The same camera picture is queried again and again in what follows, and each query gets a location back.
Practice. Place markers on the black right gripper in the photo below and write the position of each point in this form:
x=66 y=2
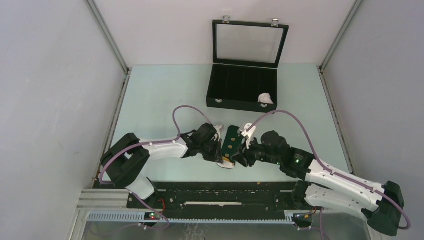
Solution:
x=242 y=156

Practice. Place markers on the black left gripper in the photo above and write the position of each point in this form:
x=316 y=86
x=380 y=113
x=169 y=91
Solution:
x=216 y=156

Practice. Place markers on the green snowman sock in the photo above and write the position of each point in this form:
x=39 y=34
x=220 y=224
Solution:
x=230 y=146

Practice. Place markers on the white sock with black stripes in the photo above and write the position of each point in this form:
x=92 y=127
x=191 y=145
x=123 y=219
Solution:
x=265 y=98

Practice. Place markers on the black display case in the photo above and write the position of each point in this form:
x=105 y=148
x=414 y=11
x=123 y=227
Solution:
x=246 y=57

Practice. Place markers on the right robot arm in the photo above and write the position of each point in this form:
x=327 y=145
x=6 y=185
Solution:
x=322 y=185

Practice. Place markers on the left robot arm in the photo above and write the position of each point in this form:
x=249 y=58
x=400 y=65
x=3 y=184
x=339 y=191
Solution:
x=123 y=163

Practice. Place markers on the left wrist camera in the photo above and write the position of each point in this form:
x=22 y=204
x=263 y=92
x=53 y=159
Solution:
x=219 y=130

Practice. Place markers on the left aluminium frame post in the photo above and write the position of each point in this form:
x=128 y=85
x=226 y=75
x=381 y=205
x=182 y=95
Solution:
x=104 y=29

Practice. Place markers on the aluminium frame post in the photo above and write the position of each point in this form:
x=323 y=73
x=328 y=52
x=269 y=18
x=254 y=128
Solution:
x=341 y=33
x=104 y=29

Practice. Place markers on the right aluminium frame post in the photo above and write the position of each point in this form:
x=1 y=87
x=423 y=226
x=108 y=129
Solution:
x=341 y=33

